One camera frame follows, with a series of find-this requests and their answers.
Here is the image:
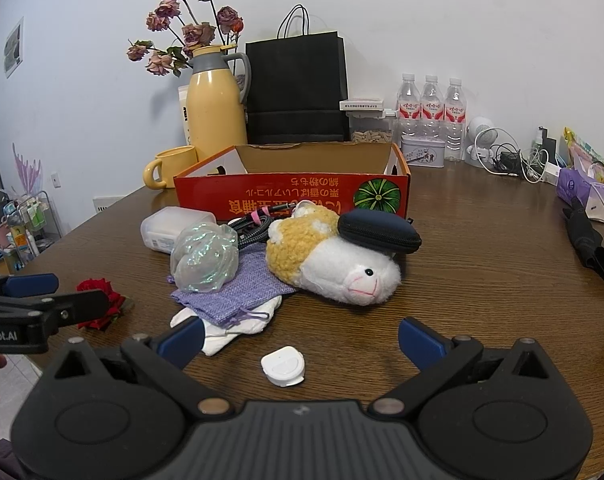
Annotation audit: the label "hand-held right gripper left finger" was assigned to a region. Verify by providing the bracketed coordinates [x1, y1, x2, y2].
[41, 317, 235, 418]

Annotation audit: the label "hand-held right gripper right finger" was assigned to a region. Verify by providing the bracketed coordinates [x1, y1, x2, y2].
[369, 317, 553, 418]

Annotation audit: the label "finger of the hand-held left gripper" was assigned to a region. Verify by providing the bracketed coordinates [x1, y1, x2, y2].
[0, 289, 110, 333]
[0, 273, 59, 301]

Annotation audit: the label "white cloth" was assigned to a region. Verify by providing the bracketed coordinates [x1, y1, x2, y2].
[170, 294, 283, 357]

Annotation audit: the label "iridescent plastic bag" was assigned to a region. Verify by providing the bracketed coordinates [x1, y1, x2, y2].
[170, 221, 240, 293]

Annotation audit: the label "purple cloth pouch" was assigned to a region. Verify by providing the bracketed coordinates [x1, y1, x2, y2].
[167, 245, 298, 329]

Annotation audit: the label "white round device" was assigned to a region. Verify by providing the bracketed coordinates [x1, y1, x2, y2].
[260, 345, 306, 387]

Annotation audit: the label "clear plastic box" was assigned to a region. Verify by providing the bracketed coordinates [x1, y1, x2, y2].
[140, 206, 218, 255]

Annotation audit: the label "dark blue zip case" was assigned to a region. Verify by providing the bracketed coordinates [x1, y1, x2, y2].
[337, 209, 423, 255]

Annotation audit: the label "white yellow plush toy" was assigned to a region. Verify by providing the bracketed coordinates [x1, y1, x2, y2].
[266, 200, 402, 307]

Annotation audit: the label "black braided cable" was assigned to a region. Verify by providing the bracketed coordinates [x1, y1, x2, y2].
[227, 210, 295, 251]

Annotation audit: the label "red cardboard box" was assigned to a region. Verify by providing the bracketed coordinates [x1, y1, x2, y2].
[173, 142, 412, 223]

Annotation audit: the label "red rose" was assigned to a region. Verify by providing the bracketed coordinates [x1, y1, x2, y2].
[76, 278, 127, 332]

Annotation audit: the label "yellow mug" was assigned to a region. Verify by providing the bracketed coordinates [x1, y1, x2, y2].
[143, 146, 199, 190]

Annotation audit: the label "grey tin box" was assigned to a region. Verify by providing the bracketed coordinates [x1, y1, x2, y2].
[401, 134, 448, 167]

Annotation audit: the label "black umbrella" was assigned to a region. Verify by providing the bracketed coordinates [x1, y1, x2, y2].
[562, 197, 604, 286]

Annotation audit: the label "white robot-shaped fan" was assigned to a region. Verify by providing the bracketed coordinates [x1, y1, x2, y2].
[466, 116, 498, 165]

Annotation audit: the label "clear seed container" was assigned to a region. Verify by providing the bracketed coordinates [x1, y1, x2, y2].
[347, 109, 398, 145]

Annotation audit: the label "purple packet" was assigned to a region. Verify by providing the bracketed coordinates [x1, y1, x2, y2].
[556, 167, 603, 206]

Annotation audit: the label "white packet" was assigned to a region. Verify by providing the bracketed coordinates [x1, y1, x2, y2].
[177, 85, 193, 146]

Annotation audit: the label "clear water bottle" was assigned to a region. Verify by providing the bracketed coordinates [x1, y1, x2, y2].
[443, 78, 469, 162]
[396, 73, 424, 137]
[420, 75, 445, 141]

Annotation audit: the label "yellow thermos jug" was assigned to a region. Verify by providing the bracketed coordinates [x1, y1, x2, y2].
[185, 45, 253, 162]

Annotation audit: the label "flat white box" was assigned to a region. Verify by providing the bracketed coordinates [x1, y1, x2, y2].
[339, 96, 385, 111]

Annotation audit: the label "colourful snack packet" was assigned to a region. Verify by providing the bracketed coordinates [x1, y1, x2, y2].
[562, 127, 604, 176]

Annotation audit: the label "black paper bag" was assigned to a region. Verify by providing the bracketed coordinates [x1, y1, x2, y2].
[245, 4, 349, 145]

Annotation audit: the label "dried pink flowers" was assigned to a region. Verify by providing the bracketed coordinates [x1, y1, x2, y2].
[127, 0, 245, 78]

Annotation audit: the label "wire rack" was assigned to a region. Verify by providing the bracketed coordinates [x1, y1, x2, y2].
[2, 191, 63, 261]

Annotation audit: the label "white wall vent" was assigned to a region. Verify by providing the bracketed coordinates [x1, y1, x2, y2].
[92, 195, 133, 213]

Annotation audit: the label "purple flower wall decal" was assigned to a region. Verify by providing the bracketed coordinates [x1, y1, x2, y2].
[12, 142, 43, 201]

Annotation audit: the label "tangle of cables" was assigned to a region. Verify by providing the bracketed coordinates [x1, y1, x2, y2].
[474, 127, 550, 183]

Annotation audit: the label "wall picture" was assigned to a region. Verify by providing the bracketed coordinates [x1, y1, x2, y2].
[3, 16, 24, 78]

